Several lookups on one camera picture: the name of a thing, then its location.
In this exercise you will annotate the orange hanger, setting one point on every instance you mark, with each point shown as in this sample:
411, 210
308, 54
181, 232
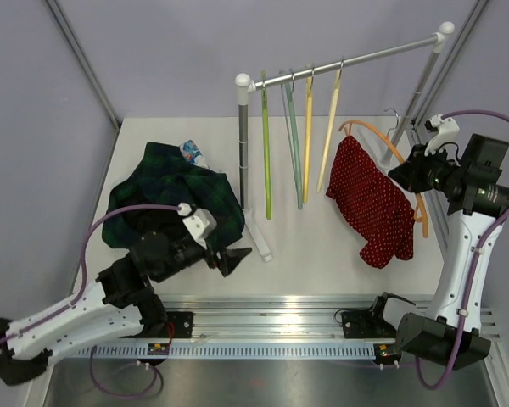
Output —
376, 143

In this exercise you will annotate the dark green plaid garment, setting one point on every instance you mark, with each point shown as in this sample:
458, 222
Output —
163, 176

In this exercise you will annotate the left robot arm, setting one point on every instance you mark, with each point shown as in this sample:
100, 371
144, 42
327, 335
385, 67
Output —
120, 302

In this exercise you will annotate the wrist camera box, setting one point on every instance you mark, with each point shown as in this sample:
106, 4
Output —
199, 223
442, 130

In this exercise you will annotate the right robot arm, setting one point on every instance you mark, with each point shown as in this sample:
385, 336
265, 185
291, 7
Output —
449, 331

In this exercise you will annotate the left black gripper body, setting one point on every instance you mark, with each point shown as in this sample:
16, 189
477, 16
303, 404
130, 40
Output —
211, 256

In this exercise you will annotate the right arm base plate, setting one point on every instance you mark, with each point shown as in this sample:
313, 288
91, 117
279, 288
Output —
363, 324

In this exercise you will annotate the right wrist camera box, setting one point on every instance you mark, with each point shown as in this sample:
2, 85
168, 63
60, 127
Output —
442, 130

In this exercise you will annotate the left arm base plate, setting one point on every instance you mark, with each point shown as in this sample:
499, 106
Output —
179, 324

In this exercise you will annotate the blue floral skirt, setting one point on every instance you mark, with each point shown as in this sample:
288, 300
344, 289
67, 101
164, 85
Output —
192, 154

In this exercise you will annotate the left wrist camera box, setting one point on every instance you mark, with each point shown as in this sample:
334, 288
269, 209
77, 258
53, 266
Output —
199, 223

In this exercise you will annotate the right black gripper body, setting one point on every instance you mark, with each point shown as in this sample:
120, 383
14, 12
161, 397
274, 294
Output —
433, 171

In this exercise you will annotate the white slotted cable duct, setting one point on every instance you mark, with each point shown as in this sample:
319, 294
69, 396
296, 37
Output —
232, 351

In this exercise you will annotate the pale mint hanger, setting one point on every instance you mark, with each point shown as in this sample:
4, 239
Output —
287, 91

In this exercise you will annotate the yellow hanger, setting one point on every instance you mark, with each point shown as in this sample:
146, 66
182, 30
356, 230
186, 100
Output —
308, 134

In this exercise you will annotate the red polka dot garment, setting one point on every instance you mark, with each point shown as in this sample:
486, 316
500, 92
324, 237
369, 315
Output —
372, 205

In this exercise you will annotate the lime green hanger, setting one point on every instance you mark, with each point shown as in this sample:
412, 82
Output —
266, 151

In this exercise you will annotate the cream hanger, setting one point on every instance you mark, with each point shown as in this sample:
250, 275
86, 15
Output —
330, 123

